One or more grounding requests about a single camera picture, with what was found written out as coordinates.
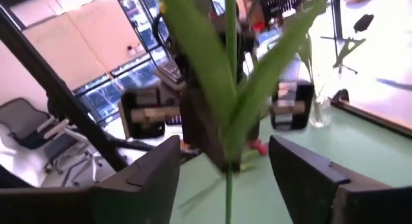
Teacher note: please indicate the clear diamond-cut glass vase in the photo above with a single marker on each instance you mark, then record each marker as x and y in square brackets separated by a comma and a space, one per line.
[320, 116]

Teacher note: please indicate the green table mat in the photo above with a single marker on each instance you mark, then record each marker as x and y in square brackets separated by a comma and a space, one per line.
[354, 146]

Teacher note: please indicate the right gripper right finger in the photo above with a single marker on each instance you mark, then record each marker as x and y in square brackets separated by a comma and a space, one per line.
[338, 204]

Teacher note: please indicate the black curved bracket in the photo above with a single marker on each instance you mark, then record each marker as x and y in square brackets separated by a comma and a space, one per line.
[341, 91]

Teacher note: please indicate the black frame post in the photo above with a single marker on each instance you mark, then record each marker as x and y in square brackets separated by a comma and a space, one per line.
[42, 64]

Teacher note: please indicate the green flower stem with leaves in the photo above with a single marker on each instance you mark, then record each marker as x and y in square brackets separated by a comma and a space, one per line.
[206, 56]

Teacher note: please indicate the black keyboard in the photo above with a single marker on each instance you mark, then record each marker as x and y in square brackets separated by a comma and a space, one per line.
[170, 72]

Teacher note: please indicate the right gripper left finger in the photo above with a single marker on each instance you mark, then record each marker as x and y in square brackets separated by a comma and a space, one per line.
[80, 208]

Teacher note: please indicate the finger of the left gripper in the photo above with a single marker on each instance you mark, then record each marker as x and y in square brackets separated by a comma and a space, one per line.
[254, 132]
[202, 134]

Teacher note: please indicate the black tripod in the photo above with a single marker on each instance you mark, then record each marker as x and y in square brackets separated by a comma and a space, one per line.
[336, 14]

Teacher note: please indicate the black office chair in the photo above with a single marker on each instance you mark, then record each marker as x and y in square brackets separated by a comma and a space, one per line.
[22, 121]

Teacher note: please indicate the red tulip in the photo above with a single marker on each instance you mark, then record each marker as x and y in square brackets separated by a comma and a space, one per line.
[261, 148]

